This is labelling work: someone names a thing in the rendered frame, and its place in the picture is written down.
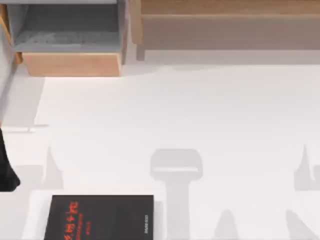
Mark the pale wooden drawer front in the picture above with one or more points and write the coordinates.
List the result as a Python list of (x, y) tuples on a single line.
[(72, 64)]

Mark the wooden open shelf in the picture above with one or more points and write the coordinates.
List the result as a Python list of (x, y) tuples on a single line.
[(225, 27)]

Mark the black book with red print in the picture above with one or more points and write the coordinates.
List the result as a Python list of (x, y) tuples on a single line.
[(100, 217)]

